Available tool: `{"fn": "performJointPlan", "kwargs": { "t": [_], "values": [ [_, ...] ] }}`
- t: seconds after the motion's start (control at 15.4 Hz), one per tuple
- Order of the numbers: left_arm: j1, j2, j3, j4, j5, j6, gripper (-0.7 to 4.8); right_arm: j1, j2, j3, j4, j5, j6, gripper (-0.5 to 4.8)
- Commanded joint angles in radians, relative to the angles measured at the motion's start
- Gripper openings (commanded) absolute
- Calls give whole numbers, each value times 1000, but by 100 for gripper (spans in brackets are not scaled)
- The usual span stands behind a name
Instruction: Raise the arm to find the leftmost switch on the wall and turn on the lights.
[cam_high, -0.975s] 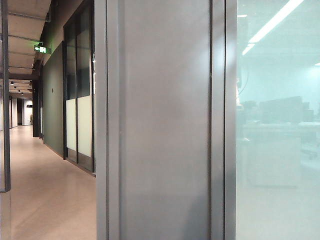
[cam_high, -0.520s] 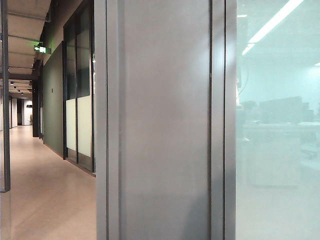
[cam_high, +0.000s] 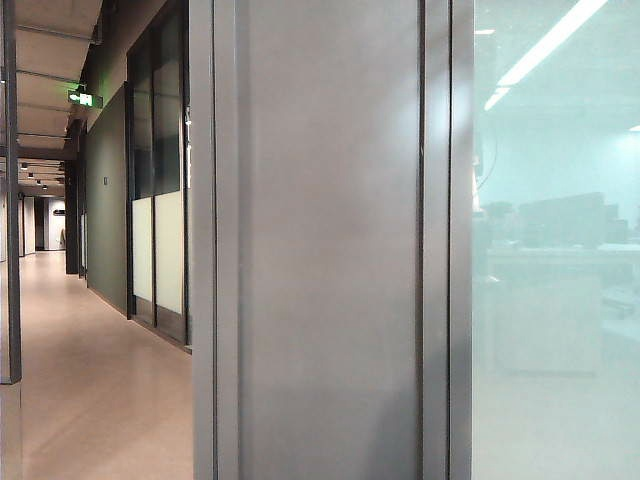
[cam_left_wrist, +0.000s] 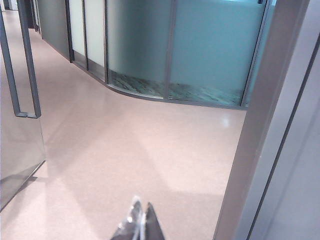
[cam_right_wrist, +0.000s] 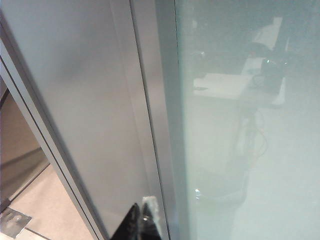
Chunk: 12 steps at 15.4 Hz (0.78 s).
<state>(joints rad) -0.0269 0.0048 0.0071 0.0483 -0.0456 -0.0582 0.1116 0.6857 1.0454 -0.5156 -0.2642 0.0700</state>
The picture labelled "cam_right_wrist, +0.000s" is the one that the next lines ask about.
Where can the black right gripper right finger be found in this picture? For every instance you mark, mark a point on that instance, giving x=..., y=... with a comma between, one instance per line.
x=150, y=222

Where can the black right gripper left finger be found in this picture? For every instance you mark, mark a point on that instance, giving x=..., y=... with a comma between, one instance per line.
x=131, y=225

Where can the metal floor plate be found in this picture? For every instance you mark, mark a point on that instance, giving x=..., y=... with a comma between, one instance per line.
x=15, y=221

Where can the frosted glass pane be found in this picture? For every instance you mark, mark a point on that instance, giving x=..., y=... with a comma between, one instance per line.
x=250, y=162

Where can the white desk behind glass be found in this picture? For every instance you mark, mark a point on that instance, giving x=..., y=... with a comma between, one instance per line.
x=222, y=85

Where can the grey door panel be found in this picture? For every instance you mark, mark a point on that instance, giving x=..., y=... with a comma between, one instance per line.
x=87, y=100

